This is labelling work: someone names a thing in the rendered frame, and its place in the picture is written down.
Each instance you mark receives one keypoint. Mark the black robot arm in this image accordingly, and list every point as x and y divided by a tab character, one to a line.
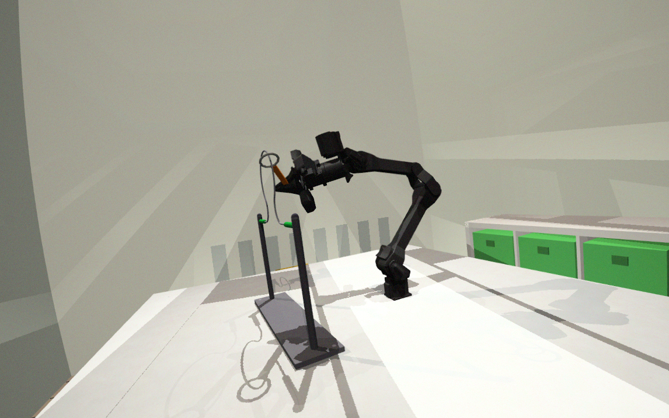
390	259

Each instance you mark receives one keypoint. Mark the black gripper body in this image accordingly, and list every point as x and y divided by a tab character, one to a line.
303	186

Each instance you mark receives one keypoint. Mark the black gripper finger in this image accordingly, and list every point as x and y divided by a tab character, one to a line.
290	177
289	188

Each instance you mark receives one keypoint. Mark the orange handle with silver loop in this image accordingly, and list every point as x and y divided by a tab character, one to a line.
275	168

